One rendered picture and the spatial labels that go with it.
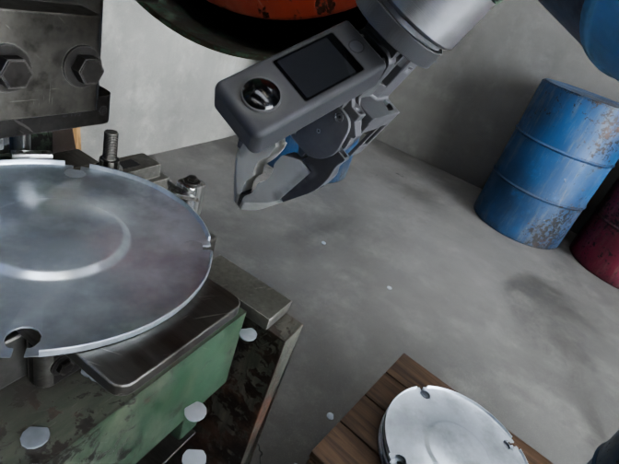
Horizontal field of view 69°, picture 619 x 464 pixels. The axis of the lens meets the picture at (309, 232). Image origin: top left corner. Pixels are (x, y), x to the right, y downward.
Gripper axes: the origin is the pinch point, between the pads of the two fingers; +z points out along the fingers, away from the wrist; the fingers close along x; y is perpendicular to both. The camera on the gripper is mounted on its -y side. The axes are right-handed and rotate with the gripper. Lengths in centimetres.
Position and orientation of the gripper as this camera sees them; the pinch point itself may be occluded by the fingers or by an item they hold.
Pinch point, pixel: (240, 199)
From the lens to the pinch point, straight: 41.6
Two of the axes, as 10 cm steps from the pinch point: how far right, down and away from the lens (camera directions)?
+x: -6.3, -7.7, 1.0
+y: 5.0, -3.1, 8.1
